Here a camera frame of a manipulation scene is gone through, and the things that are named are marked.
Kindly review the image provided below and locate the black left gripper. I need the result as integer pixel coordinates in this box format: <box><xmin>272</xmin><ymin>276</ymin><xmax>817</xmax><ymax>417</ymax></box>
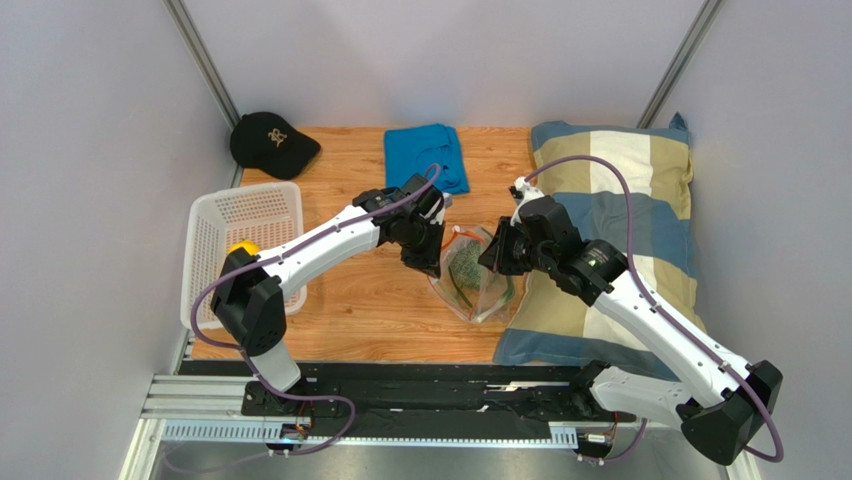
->
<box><xmin>400</xmin><ymin>218</ymin><xmax>446</xmax><ymax>280</ymax></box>

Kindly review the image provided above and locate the clear zip top bag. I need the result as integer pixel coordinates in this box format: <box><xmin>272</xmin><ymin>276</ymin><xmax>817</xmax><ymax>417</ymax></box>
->
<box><xmin>428</xmin><ymin>225</ymin><xmax>517</xmax><ymax>324</ymax></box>

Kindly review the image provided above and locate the yellow fake pear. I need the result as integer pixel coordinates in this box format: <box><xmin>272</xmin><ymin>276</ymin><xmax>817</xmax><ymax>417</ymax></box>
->
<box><xmin>228</xmin><ymin>240</ymin><xmax>261</xmax><ymax>256</ymax></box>

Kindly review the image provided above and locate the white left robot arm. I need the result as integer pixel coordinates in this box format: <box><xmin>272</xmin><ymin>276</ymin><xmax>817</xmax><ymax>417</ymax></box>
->
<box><xmin>199</xmin><ymin>174</ymin><xmax>452</xmax><ymax>393</ymax></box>

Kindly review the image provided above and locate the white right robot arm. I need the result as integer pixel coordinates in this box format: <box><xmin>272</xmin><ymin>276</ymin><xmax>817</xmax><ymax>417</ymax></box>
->
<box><xmin>479</xmin><ymin>191</ymin><xmax>785</xmax><ymax>466</ymax></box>

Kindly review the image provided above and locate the green netted fake melon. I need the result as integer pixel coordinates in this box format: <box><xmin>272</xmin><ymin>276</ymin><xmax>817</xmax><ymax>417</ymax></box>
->
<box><xmin>448</xmin><ymin>238</ymin><xmax>483</xmax><ymax>290</ymax></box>

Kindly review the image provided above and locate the folded blue shirt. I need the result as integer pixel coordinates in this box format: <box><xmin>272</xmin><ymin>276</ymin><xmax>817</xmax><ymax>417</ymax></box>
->
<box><xmin>383</xmin><ymin>124</ymin><xmax>471</xmax><ymax>195</ymax></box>

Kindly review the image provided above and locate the striped blue beige pillow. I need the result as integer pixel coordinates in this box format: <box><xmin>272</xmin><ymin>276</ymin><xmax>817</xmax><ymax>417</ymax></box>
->
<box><xmin>493</xmin><ymin>111</ymin><xmax>707</xmax><ymax>381</ymax></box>

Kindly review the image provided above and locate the white plastic basket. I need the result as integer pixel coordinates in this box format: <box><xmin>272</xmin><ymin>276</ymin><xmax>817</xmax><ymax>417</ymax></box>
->
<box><xmin>180</xmin><ymin>181</ymin><xmax>304</xmax><ymax>328</ymax></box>

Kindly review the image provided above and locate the black baseball cap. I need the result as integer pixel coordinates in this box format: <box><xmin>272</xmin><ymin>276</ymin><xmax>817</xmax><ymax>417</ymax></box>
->
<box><xmin>229</xmin><ymin>112</ymin><xmax>321</xmax><ymax>180</ymax></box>

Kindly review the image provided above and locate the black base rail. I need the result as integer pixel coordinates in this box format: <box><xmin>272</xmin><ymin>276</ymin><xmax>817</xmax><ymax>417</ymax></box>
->
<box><xmin>142</xmin><ymin>360</ymin><xmax>637</xmax><ymax>449</ymax></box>

